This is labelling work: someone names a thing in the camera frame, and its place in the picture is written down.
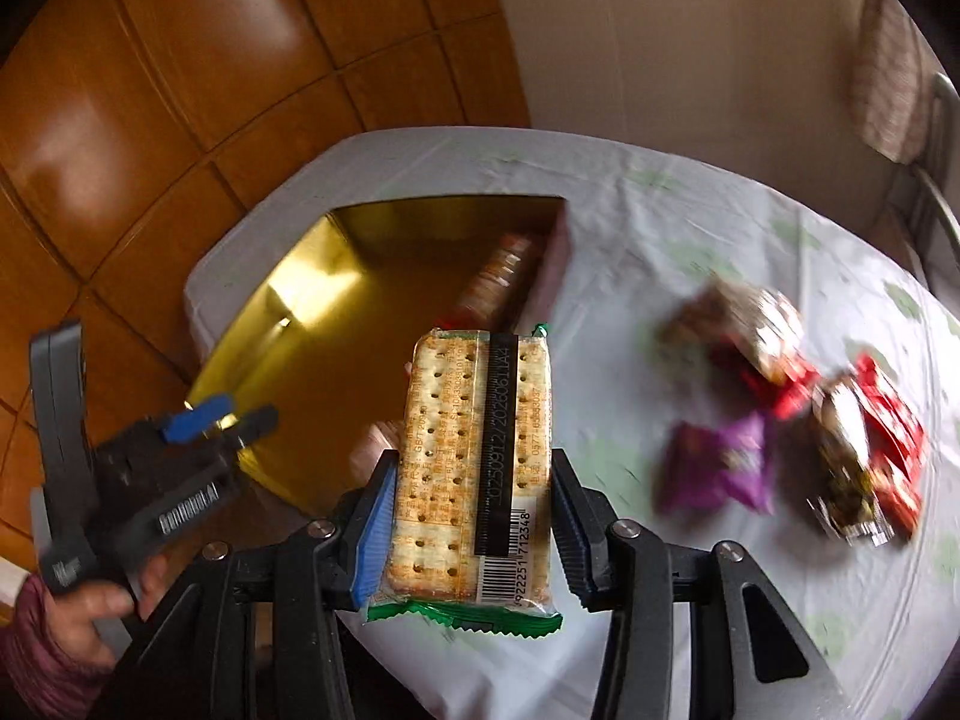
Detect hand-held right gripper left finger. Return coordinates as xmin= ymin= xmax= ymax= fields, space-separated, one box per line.
xmin=90 ymin=450 xmax=402 ymax=720

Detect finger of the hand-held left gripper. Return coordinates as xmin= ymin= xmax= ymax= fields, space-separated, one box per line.
xmin=159 ymin=393 xmax=241 ymax=446
xmin=223 ymin=404 xmax=281 ymax=452

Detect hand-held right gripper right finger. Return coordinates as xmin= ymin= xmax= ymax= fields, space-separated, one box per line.
xmin=550 ymin=448 xmax=856 ymax=720

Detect clear cracker packet green ends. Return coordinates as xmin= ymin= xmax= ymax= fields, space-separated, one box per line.
xmin=364 ymin=322 xmax=563 ymax=638

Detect gold tin box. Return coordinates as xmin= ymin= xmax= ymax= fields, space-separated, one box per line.
xmin=184 ymin=195 xmax=575 ymax=518

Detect purple snack packet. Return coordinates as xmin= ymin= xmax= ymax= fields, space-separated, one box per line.
xmin=660 ymin=412 xmax=777 ymax=516

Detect small red snack packet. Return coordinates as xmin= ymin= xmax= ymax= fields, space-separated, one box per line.
xmin=739 ymin=352 xmax=822 ymax=421

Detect white brown snack packet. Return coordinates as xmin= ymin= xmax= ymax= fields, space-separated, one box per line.
xmin=656 ymin=281 xmax=803 ymax=383

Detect red white striped snack packet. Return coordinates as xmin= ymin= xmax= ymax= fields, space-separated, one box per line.
xmin=450 ymin=232 xmax=548 ymax=332

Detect large red snack packet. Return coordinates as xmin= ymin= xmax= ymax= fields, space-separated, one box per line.
xmin=855 ymin=352 xmax=931 ymax=533

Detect person's left forearm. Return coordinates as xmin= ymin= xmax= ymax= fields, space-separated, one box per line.
xmin=0 ymin=574 xmax=113 ymax=720

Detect person's left hand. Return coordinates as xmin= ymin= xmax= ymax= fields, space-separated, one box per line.
xmin=56 ymin=551 xmax=173 ymax=665

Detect brown red snack packet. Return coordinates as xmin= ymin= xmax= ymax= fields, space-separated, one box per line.
xmin=806 ymin=379 xmax=897 ymax=545

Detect white tablecloth green print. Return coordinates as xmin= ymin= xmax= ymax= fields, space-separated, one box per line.
xmin=184 ymin=127 xmax=960 ymax=720

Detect patterned curtain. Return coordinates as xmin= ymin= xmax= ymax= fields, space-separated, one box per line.
xmin=851 ymin=0 xmax=931 ymax=162

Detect metal chair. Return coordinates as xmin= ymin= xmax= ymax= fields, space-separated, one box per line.
xmin=885 ymin=71 xmax=960 ymax=301

